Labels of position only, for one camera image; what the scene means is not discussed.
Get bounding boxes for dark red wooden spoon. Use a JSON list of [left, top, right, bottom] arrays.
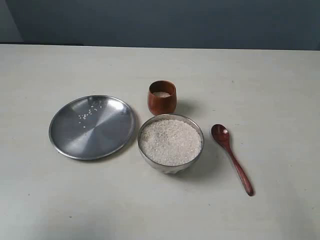
[[211, 124, 255, 197]]

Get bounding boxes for brown wooden cup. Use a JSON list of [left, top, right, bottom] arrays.
[[147, 80, 177, 116]]

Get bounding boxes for steel bowl of rice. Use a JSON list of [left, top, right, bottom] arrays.
[[137, 114, 205, 174]]

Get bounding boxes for round steel plate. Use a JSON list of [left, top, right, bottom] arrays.
[[48, 95, 137, 161]]

